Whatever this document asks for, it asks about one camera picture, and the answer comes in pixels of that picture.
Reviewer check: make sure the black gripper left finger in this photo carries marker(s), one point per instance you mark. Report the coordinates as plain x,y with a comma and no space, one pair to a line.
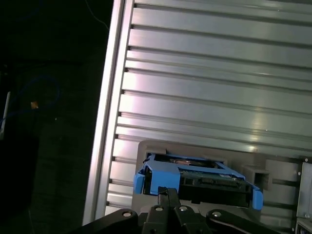
156,219

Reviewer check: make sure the grey parts rack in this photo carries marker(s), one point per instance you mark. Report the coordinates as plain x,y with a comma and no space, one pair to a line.
260,175

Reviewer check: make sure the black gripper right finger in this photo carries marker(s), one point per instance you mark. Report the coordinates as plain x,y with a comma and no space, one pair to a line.
187,219

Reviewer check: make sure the hard disk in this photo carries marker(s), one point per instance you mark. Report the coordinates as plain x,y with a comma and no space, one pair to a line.
165,175

